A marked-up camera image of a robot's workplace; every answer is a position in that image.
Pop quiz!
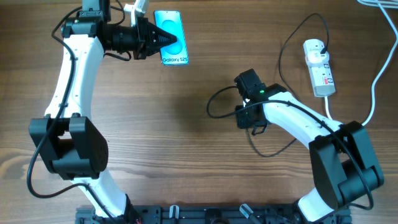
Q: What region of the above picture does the teal screen smartphone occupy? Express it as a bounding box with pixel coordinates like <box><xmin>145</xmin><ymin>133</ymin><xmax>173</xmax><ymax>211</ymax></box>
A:
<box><xmin>154</xmin><ymin>10</ymin><xmax>189</xmax><ymax>66</ymax></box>

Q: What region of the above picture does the black USB charging cable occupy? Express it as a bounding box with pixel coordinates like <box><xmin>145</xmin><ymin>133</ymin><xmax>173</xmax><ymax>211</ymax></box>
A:
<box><xmin>245</xmin><ymin>12</ymin><xmax>330</xmax><ymax>158</ymax></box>

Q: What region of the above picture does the white power strip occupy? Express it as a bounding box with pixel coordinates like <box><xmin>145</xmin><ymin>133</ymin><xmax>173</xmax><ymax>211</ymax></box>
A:
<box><xmin>303</xmin><ymin>39</ymin><xmax>336</xmax><ymax>98</ymax></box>

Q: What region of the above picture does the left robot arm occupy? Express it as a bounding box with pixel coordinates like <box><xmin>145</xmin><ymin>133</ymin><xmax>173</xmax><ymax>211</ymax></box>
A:
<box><xmin>29</xmin><ymin>1</ymin><xmax>177</xmax><ymax>223</ymax></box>

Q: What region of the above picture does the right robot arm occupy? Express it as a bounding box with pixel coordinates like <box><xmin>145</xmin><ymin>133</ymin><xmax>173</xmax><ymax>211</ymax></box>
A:
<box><xmin>234</xmin><ymin>69</ymin><xmax>384</xmax><ymax>223</ymax></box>

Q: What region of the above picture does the white USB charger plug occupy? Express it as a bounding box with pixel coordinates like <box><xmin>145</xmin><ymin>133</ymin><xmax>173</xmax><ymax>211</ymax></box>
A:
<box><xmin>305</xmin><ymin>50</ymin><xmax>329</xmax><ymax>67</ymax></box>

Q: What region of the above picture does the white power strip cord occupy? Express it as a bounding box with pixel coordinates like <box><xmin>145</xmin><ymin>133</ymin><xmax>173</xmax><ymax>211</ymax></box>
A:
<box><xmin>324</xmin><ymin>0</ymin><xmax>398</xmax><ymax>127</ymax></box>

